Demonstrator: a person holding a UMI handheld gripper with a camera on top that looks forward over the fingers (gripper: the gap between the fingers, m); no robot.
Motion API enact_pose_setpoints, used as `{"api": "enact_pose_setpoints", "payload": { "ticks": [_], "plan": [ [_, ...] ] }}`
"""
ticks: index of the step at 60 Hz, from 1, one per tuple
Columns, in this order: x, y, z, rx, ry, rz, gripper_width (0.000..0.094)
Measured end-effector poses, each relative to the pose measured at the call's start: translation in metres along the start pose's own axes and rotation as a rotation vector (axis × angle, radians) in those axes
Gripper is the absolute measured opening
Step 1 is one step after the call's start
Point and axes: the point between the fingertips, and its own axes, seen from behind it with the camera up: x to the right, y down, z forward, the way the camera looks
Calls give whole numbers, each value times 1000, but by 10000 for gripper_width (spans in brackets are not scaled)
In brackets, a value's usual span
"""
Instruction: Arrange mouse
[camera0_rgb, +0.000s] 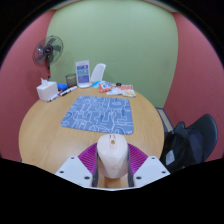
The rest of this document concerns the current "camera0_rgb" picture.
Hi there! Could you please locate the red-capped whiteboard marker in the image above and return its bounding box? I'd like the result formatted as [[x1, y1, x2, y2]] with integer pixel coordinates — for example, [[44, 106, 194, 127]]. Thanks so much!
[[59, 85, 78, 97]]

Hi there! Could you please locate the blue patterned mouse pad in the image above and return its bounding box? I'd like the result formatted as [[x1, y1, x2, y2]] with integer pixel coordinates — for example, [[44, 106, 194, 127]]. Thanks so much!
[[60, 95, 135, 136]]

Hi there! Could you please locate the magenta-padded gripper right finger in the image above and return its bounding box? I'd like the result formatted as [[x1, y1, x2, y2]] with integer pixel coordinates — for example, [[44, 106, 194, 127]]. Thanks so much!
[[126, 143, 171, 188]]

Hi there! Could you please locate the blue whiteboard eraser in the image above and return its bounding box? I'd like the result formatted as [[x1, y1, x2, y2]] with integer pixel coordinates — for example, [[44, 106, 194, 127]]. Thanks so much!
[[56, 82, 69, 92]]

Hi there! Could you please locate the white chair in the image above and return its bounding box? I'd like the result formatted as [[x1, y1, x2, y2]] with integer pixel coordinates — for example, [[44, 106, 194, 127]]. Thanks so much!
[[90, 63, 107, 83]]

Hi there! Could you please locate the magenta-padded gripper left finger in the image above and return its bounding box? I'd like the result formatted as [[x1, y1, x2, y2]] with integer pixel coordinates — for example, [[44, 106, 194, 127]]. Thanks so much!
[[54, 142, 100, 188]]

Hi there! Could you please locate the orange and white snack packet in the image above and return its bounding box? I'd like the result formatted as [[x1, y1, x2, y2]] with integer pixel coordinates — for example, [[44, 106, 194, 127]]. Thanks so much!
[[119, 84, 137, 98]]

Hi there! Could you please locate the light blue snack packet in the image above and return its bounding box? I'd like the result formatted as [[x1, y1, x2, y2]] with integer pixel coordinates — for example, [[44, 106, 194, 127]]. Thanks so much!
[[91, 80, 106, 89]]

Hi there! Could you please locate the black standing fan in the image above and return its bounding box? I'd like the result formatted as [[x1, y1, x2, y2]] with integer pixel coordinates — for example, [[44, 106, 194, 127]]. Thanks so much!
[[31, 35, 64, 80]]

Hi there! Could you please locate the cream computer mouse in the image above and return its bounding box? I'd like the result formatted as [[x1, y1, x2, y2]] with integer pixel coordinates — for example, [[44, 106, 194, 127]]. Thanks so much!
[[96, 133, 130, 179]]

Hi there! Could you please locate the black-capped whiteboard marker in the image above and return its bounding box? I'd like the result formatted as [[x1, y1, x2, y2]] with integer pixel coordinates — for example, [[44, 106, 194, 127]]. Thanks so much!
[[47, 93, 61, 103]]

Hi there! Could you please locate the dark mesh pen cup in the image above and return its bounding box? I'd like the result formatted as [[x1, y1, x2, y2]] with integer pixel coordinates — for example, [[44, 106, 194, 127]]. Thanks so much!
[[65, 73, 78, 88]]

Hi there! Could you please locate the white tissue box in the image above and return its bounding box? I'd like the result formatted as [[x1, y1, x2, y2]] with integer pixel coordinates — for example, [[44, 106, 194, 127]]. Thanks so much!
[[36, 78, 59, 102]]

